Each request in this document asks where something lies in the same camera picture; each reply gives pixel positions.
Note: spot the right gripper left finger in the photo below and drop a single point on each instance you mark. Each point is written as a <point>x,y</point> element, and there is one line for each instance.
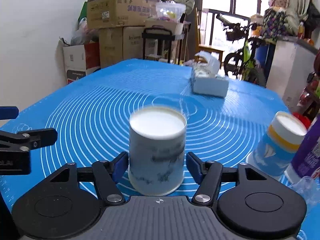
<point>70,200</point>

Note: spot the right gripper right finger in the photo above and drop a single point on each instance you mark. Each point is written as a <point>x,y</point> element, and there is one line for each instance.
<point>243,202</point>

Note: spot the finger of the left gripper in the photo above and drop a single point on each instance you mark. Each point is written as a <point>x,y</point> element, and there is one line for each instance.
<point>15,158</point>
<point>9,112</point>

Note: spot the white floral paper cup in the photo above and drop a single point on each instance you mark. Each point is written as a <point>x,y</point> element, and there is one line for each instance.
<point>156,150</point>

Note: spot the blue yellow paper cup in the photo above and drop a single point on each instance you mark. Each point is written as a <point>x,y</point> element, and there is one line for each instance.
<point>276,149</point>

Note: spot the purple cylindrical canister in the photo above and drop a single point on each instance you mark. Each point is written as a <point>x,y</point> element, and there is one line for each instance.
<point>306,160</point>

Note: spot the blue silicone baking mat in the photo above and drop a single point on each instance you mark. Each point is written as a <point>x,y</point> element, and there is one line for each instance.
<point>91,117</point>

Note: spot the red white cardboard box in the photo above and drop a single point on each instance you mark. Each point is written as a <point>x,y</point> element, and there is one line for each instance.
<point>80,60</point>

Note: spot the plastic bag of clutter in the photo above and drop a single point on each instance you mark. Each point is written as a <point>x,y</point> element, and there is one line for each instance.
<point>84,35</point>

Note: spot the white tissue box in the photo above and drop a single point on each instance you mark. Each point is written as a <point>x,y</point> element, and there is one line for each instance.
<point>205,78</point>

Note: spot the lower brown cardboard box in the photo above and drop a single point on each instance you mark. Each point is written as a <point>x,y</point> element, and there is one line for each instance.
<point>119,44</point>

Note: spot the green black bicycle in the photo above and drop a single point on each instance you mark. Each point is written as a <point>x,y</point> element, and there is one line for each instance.
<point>242,63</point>

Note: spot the white chest freezer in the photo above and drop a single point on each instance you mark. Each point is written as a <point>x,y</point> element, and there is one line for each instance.
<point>292,63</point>

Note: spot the open top cardboard box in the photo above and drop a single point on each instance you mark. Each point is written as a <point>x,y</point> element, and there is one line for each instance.
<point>119,13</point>

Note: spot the wooden chair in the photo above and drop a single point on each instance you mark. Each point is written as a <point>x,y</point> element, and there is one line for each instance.
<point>198,45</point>

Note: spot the black utility cart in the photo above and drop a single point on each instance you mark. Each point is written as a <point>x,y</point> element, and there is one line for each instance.
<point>168,45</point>

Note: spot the orange drink bottle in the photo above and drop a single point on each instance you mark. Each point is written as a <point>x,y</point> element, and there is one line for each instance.
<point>301,30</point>

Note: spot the colourful patterned bag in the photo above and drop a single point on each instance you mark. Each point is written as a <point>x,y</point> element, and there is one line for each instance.
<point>274,25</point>

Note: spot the clear plastic bag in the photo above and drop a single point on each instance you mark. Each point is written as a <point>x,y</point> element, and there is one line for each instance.
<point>170,9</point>

